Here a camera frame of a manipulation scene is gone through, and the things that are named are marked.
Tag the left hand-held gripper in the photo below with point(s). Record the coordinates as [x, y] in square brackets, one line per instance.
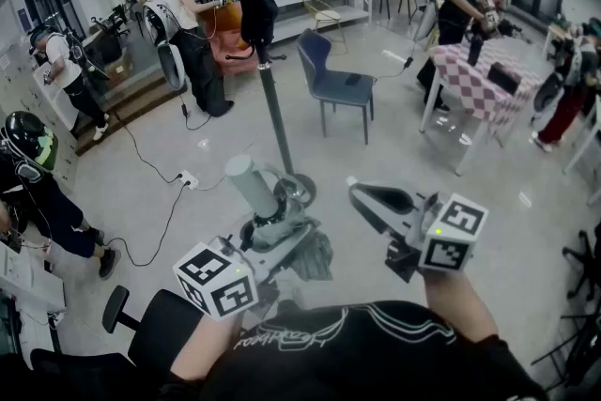
[220, 291]

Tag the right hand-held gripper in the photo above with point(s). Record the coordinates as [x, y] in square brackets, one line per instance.
[451, 239]

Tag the grey cloth garment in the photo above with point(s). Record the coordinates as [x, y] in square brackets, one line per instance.
[256, 188]

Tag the black coat rack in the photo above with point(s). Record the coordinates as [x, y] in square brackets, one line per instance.
[277, 117]

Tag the person's right forearm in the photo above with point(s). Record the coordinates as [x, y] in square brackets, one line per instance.
[457, 305]

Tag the person's left forearm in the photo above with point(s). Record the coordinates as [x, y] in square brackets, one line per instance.
[206, 343]

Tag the white power strip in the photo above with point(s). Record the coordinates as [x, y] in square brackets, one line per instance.
[189, 180]

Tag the black phone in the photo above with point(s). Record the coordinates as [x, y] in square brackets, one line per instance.
[352, 79]

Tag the blue upholstered chair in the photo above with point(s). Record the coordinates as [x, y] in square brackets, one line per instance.
[328, 84]

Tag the black office chair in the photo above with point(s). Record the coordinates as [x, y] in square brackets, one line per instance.
[159, 328]

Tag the person's black printed shirt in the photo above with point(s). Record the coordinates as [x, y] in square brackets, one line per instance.
[366, 357]

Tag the pink checkered cloth table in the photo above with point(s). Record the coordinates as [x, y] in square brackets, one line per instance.
[469, 84]

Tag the black box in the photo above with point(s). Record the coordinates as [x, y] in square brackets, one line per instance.
[504, 79]

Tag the orange armchair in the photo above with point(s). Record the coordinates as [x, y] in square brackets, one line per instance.
[230, 56]

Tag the wooden steps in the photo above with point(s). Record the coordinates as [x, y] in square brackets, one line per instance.
[136, 103]

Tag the black chair base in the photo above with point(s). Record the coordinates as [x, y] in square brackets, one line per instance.
[584, 263]

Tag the black bag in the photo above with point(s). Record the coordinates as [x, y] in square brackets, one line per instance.
[258, 14]

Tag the cardboard box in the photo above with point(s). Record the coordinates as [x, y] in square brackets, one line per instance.
[119, 70]

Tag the white desk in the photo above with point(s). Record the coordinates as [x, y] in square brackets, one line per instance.
[23, 282]

